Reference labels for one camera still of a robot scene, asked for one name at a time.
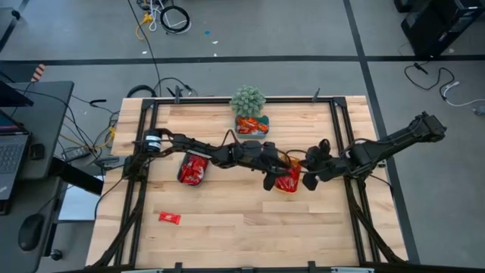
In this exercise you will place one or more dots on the red candy packet white print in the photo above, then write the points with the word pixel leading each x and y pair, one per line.
pixel 293 178

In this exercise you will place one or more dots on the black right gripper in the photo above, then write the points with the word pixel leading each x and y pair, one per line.
pixel 333 168

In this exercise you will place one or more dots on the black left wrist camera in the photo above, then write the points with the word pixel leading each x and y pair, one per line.
pixel 270 149

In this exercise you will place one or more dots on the black monitor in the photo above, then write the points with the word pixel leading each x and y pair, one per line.
pixel 11 96

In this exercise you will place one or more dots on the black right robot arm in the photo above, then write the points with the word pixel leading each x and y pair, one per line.
pixel 398 140

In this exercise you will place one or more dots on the black frame clamp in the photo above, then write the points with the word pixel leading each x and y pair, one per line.
pixel 178 267
pixel 311 267

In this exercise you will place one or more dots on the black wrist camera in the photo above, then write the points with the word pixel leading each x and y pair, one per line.
pixel 320 148
pixel 270 149

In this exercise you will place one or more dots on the small black desk device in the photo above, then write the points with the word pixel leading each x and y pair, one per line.
pixel 37 151

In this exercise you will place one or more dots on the blue-grey plastic bin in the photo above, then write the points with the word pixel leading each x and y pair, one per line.
pixel 180 182

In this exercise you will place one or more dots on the black aluminium table frame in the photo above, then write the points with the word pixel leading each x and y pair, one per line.
pixel 204 101

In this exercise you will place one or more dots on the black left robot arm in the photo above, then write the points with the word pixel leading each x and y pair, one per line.
pixel 197 146

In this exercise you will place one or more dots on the yellow plastic bin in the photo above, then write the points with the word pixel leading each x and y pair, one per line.
pixel 288 191

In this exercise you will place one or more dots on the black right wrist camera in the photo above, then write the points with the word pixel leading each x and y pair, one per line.
pixel 320 148

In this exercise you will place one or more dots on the open grey laptop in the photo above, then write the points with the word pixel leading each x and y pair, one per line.
pixel 11 159

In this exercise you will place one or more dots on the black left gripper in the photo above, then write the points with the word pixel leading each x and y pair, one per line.
pixel 265 163

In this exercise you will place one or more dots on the black computer tower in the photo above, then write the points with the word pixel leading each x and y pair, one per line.
pixel 435 26

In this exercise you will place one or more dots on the grey desk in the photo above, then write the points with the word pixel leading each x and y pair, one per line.
pixel 45 113

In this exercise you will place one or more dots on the orange black striped marker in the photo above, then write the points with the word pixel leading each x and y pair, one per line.
pixel 38 72

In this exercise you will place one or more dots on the black computer mouse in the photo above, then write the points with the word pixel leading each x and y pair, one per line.
pixel 31 232

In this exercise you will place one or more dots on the orange candy packet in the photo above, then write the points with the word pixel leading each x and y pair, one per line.
pixel 259 123
pixel 257 130
pixel 243 127

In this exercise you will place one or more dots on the green artificial succulent plant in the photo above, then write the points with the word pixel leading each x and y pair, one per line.
pixel 248 100

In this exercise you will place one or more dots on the teal plastic bin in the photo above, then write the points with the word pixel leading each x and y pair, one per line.
pixel 265 135

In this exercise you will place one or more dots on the red candy bar wrapper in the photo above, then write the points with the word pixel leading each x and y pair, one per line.
pixel 169 218
pixel 199 162
pixel 187 179
pixel 193 171

